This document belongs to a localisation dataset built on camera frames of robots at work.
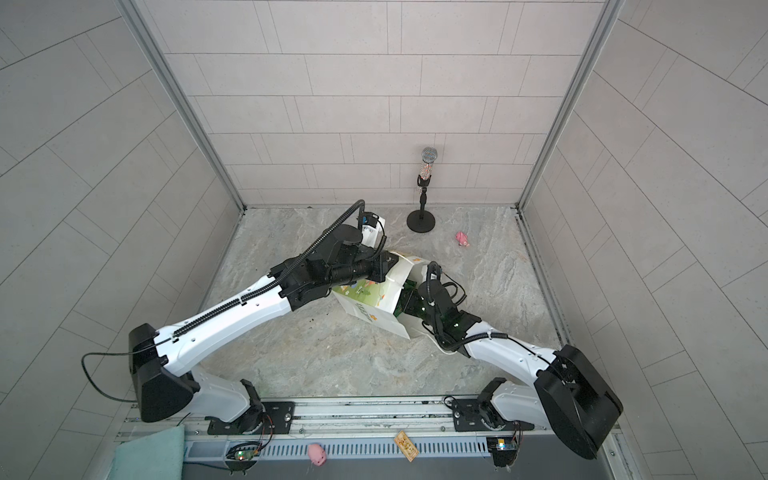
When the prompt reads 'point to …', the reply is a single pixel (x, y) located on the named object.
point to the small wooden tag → (406, 445)
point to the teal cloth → (155, 456)
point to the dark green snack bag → (410, 301)
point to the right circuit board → (504, 450)
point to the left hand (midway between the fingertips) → (407, 257)
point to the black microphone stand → (421, 221)
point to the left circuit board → (242, 456)
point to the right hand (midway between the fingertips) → (397, 295)
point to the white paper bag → (377, 301)
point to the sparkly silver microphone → (429, 155)
